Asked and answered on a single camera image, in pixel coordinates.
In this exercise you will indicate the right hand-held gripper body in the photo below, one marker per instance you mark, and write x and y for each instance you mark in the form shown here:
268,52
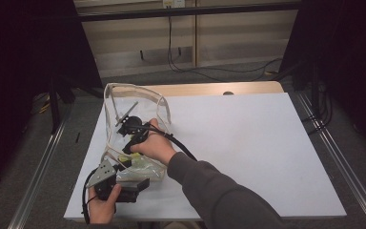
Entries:
132,125

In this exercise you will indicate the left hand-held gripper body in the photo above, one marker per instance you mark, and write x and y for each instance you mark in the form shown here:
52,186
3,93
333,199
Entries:
103,175

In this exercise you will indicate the clear plastic bag beige trim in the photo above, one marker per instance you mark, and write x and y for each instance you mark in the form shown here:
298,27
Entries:
139,171

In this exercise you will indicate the person's right hand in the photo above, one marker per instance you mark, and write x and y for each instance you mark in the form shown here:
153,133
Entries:
155,146

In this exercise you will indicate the person's left hand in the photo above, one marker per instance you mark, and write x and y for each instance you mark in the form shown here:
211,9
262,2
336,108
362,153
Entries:
101,210

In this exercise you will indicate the black metal stand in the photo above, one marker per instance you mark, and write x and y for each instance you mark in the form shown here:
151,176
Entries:
55,108

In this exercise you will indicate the round dark table grommet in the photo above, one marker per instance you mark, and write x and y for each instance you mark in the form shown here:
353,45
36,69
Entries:
228,93

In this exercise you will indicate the beige wooden cabinet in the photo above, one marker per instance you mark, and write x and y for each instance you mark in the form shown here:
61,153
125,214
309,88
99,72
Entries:
235,38

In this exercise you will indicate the dark curtain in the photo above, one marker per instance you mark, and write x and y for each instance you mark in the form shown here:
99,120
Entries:
19,47
346,47

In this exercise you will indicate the aluminium floor rail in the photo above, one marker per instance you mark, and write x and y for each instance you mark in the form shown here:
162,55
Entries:
35,181
343,165

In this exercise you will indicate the white wall socket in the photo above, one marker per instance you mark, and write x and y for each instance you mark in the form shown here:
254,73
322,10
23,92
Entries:
173,3

